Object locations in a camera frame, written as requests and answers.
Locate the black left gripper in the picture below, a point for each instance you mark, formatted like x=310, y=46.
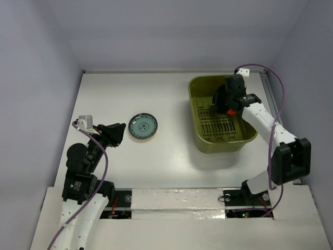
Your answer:
x=112, y=133

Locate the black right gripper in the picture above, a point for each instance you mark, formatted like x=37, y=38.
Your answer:
x=220, y=99

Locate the plain black plate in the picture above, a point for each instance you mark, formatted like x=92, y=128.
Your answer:
x=218, y=100

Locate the orange rimmed black plate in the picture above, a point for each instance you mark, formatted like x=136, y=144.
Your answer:
x=231, y=112

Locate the blue floral dark-rimmed plate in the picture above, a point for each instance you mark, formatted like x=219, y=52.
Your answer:
x=143, y=126

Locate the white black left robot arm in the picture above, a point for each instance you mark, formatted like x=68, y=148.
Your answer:
x=86, y=192

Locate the left arm base electronics bay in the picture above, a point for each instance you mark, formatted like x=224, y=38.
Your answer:
x=120, y=208

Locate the right arm base electronics bay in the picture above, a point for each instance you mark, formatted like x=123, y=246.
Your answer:
x=243, y=206

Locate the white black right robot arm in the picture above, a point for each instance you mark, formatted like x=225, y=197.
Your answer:
x=289, y=157

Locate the olive green dish rack tub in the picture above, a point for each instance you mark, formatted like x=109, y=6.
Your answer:
x=214, y=132

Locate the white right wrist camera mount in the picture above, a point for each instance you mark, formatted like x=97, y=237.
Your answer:
x=244, y=72

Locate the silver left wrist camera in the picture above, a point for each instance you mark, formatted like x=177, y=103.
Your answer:
x=85, y=123

